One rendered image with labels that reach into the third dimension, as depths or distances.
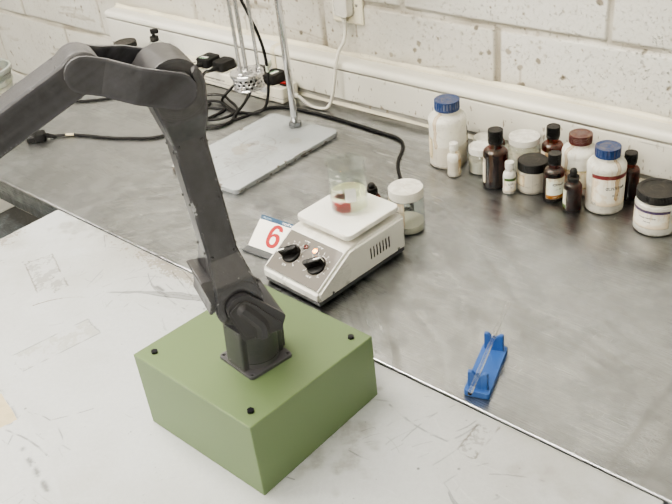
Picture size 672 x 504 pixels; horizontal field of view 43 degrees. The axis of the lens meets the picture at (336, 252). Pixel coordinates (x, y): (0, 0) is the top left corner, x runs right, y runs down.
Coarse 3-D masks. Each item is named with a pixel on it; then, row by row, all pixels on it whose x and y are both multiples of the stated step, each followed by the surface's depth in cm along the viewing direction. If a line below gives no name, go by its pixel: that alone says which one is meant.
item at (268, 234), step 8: (264, 224) 145; (272, 224) 144; (256, 232) 146; (264, 232) 145; (272, 232) 144; (280, 232) 143; (256, 240) 145; (264, 240) 144; (272, 240) 143; (280, 240) 143; (272, 248) 143
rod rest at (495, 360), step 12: (492, 348) 115; (504, 348) 115; (480, 360) 114; (492, 360) 114; (504, 360) 114; (468, 372) 108; (492, 372) 112; (468, 384) 110; (480, 384) 109; (492, 384) 110; (480, 396) 109
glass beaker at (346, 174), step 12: (336, 156) 134; (348, 156) 134; (360, 156) 133; (336, 168) 135; (348, 168) 136; (360, 168) 130; (336, 180) 131; (348, 180) 130; (360, 180) 131; (336, 192) 132; (348, 192) 131; (360, 192) 132; (336, 204) 133; (348, 204) 132; (360, 204) 133
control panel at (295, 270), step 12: (288, 240) 135; (300, 240) 134; (312, 240) 133; (276, 252) 135; (300, 252) 133; (312, 252) 132; (324, 252) 131; (336, 252) 130; (276, 264) 134; (288, 264) 133; (300, 264) 132; (288, 276) 131; (300, 276) 130; (312, 276) 129; (324, 276) 128; (312, 288) 128
